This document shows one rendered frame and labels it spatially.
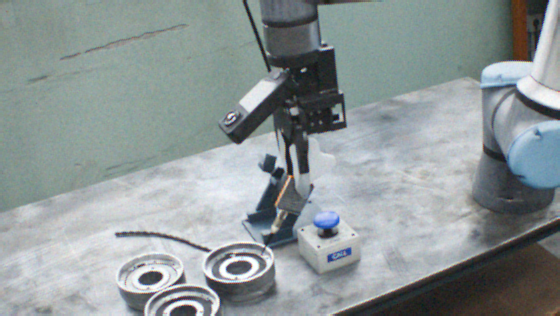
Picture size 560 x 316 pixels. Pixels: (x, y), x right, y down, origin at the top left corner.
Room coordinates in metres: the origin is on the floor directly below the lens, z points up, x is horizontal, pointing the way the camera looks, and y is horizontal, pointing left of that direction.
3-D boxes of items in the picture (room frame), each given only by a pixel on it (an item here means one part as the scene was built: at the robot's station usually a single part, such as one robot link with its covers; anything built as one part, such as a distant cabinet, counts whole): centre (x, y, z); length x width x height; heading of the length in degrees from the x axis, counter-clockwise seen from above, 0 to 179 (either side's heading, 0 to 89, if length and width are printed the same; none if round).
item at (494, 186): (1.08, -0.40, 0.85); 0.15 x 0.15 x 0.10
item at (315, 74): (0.97, -0.05, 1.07); 0.09 x 0.08 x 0.12; 107
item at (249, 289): (0.93, 0.08, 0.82); 0.10 x 0.10 x 0.04
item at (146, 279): (0.93, 0.21, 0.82); 0.10 x 0.10 x 0.04
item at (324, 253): (0.97, -0.06, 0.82); 0.08 x 0.07 x 0.05; 110
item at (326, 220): (0.97, -0.06, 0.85); 0.04 x 0.04 x 0.05
